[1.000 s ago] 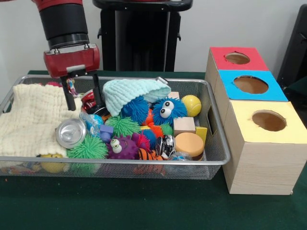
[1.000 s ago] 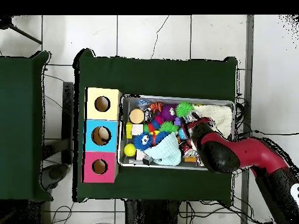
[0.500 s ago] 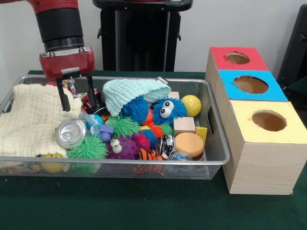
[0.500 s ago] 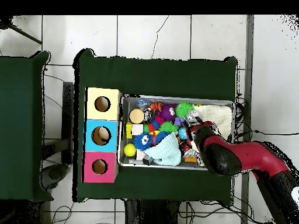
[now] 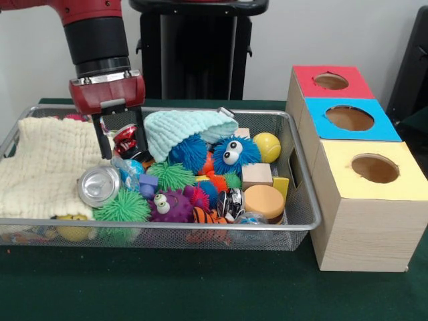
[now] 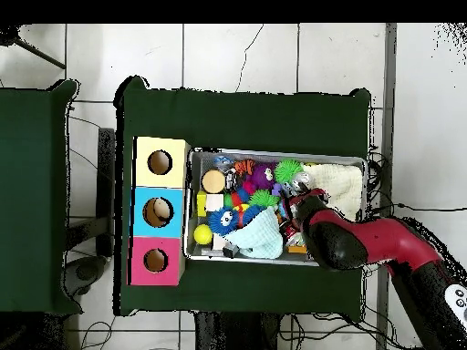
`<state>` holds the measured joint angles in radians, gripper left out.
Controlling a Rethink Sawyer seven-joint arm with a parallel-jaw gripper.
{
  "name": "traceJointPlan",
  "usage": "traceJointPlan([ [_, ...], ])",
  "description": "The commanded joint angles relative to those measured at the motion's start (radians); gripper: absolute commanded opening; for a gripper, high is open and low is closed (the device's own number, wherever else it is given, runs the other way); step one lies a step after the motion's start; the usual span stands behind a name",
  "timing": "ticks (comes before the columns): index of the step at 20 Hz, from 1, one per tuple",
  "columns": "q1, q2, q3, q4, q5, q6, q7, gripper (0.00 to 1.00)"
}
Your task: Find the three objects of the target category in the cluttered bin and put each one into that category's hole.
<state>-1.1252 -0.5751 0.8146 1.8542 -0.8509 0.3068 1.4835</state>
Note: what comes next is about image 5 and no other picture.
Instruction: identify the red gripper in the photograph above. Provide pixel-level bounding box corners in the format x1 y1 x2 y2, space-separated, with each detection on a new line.
68 70 150 161

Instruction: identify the red black packet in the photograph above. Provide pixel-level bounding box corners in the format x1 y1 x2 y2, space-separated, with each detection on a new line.
111 124 149 161

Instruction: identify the clear blue plastic packet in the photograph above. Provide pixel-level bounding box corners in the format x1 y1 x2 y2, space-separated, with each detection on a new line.
110 156 145 192

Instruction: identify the clear mesh bin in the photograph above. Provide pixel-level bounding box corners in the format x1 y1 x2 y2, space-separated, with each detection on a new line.
0 104 322 251

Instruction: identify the wooden box with three holes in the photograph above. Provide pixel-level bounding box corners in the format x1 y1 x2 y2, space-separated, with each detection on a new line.
286 65 428 273

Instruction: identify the silver can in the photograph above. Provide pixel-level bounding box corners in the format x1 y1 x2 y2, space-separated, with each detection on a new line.
78 165 122 208

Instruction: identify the mint green knit cloth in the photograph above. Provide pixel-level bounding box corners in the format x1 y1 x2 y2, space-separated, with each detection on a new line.
143 110 239 163

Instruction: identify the small green spiky ball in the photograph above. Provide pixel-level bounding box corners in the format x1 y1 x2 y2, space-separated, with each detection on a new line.
148 162 197 191

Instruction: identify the large green spiky ball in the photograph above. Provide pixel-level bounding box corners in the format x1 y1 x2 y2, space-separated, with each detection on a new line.
92 189 152 225

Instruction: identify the cream waffle cloth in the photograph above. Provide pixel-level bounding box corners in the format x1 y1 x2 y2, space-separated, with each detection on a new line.
0 117 114 220

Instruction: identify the purple spiky ball with eyes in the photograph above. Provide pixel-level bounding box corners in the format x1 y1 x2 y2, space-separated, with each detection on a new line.
148 189 196 223

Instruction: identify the blue fuzzy ball with eyes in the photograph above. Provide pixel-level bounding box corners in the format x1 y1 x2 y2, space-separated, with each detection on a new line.
211 136 261 176

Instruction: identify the orange tiger striped toy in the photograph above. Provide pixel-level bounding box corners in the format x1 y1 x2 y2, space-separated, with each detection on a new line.
193 206 229 225

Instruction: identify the wooden cube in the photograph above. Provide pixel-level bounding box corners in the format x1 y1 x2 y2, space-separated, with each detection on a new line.
241 163 274 191

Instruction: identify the yellow ball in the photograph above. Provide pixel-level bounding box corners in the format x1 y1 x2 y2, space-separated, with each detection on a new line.
252 132 282 164

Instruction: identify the round wooden disc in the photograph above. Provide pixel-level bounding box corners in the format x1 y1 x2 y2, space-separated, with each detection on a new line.
243 185 286 223

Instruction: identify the yellow block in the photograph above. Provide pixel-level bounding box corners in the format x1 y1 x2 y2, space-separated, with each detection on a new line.
272 177 290 201

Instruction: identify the black chair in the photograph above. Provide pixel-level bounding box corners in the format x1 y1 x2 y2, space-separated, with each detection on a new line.
388 7 428 124

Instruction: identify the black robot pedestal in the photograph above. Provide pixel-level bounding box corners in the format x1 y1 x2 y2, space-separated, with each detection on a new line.
129 0 270 101

